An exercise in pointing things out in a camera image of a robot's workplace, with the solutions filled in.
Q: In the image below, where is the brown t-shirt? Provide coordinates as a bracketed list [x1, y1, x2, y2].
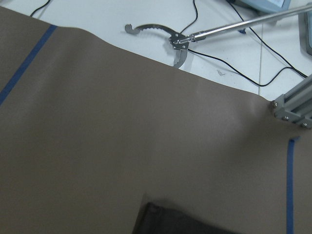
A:
[133, 202, 234, 234]

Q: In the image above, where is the metal rod with white hook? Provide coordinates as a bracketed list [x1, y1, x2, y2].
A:
[124, 4, 312, 68]

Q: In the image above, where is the teach pendant near person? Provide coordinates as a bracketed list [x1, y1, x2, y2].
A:
[298, 11, 312, 57]

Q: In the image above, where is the aluminium frame post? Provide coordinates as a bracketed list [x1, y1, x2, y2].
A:
[269, 76, 312, 129]

